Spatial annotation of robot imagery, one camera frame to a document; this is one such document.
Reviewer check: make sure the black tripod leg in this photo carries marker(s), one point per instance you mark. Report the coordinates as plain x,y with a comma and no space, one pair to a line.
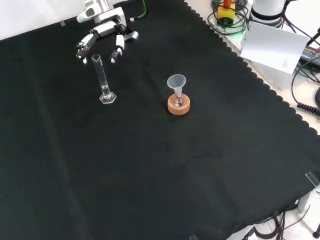
313,37

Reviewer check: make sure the pale white board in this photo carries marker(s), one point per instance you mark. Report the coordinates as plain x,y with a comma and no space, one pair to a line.
272,47

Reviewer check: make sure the clear tape strip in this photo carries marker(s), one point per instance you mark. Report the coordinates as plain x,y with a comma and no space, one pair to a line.
312,178
193,237

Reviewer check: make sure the black round object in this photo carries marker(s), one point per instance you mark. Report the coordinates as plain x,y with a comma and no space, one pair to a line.
318,96

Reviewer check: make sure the grey tape strip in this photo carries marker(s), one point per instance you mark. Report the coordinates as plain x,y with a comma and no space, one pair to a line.
62,23

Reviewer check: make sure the clear plastic funnel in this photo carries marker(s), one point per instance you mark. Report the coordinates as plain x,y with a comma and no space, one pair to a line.
176,81

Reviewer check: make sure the clear glass graduated cylinder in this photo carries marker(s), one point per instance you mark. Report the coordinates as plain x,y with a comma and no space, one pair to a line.
106,93

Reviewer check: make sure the black bench cloth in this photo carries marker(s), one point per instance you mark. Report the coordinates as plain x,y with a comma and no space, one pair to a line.
150,162

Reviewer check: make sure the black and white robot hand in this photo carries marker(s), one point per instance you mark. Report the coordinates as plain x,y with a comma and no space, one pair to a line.
110,18

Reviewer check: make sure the yellow stop button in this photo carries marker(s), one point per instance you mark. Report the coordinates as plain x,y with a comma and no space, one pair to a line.
226,15

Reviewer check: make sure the black power adapter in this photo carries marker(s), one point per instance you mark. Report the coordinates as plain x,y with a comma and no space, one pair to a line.
311,56

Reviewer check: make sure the grey box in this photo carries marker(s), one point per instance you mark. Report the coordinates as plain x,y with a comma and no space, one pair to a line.
275,77

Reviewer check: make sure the black tripod foot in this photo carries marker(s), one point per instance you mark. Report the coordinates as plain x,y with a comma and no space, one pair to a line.
317,232

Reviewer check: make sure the round-bottom glass flask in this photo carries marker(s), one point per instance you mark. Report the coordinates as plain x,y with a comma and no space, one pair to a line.
179,100

